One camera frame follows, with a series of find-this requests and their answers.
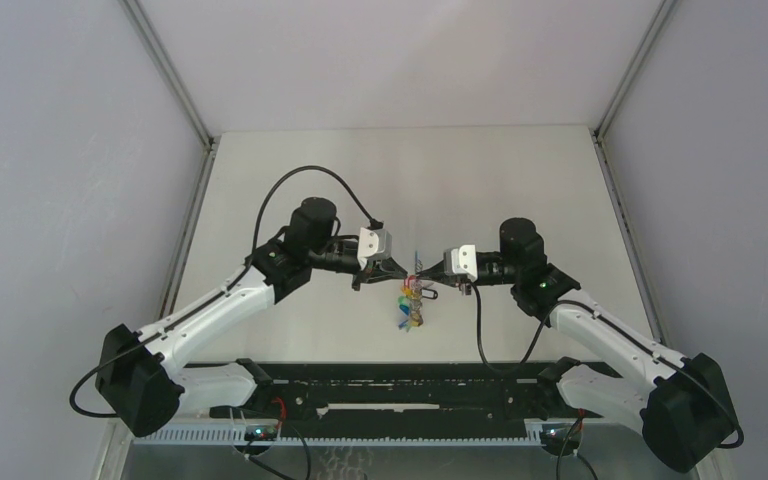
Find metal key organizer ring plate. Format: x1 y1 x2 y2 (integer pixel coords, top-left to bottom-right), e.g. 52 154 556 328
398 250 439 332

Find key with red tag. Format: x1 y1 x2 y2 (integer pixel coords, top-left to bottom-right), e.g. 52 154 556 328
401 275 424 300

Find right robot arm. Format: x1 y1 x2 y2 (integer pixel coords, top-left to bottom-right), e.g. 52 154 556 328
417 217 745 473

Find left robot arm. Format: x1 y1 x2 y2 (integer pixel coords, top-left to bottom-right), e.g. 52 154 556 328
95 197 408 437

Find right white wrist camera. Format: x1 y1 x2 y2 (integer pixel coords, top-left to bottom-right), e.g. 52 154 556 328
443 244 478 281

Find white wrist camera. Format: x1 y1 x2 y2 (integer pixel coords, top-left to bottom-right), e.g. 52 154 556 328
357 228 392 262
443 244 478 281

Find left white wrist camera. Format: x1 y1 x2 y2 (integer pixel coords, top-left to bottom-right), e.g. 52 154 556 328
357 228 392 262

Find left black camera cable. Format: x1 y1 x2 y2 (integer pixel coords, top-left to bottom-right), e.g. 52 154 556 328
69 165 385 420

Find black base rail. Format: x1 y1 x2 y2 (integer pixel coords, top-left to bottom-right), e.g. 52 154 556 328
208 360 605 442

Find white cable duct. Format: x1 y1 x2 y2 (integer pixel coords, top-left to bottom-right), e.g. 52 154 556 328
133 423 561 447

